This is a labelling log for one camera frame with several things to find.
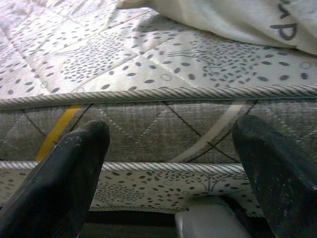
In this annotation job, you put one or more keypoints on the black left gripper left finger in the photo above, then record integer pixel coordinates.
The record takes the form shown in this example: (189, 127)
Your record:
(54, 188)

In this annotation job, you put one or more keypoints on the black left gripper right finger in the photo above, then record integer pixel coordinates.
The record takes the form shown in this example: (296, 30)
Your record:
(280, 183)

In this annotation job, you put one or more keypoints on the white grey patterned mattress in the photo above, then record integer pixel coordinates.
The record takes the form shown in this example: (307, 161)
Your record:
(148, 62)

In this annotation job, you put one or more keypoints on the white pillow with green print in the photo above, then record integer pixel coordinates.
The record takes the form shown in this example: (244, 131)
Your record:
(223, 19)

